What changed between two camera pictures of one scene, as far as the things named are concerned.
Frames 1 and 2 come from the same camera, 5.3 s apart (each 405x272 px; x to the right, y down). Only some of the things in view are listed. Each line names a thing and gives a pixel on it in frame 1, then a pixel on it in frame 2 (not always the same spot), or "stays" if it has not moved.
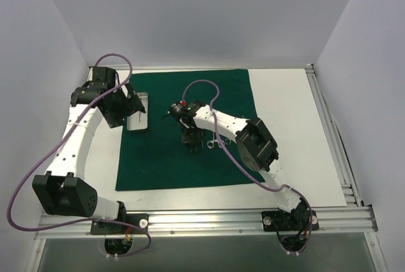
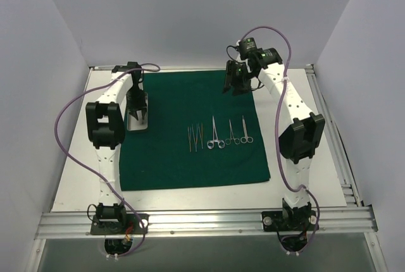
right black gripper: (191, 137) -> (230, 74)
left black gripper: (127, 104) -> (137, 108)
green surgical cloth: (154, 158) stays
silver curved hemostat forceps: (211, 143) stays
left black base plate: (138, 219) stays
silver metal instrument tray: (138, 120) stays
